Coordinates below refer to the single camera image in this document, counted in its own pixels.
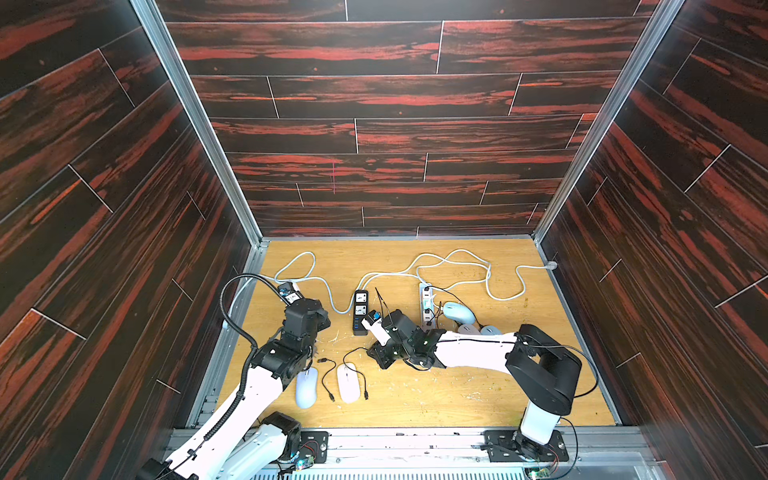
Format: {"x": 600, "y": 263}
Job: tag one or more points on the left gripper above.
{"x": 320, "y": 315}

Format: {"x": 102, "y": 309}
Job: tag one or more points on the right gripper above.
{"x": 393, "y": 336}

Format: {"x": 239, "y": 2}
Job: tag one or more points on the white mouse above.
{"x": 306, "y": 388}

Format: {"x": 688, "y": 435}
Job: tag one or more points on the pink mouse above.
{"x": 348, "y": 383}
{"x": 468, "y": 329}

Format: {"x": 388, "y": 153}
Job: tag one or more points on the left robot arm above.
{"x": 266, "y": 373}

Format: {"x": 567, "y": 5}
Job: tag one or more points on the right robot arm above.
{"x": 545, "y": 370}

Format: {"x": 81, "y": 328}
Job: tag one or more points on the light blue mouse upper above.
{"x": 458, "y": 313}

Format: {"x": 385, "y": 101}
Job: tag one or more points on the light blue mouse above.
{"x": 490, "y": 330}
{"x": 458, "y": 313}

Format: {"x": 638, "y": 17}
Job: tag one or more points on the light blue mouse right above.
{"x": 490, "y": 330}

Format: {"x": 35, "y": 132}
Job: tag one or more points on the black power strip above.
{"x": 360, "y": 311}

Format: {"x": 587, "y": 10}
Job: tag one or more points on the white power strip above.
{"x": 427, "y": 307}

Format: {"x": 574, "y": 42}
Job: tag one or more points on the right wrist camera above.
{"x": 372, "y": 322}

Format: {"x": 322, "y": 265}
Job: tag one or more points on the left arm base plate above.
{"x": 304, "y": 450}

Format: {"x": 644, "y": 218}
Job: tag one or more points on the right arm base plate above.
{"x": 504, "y": 446}

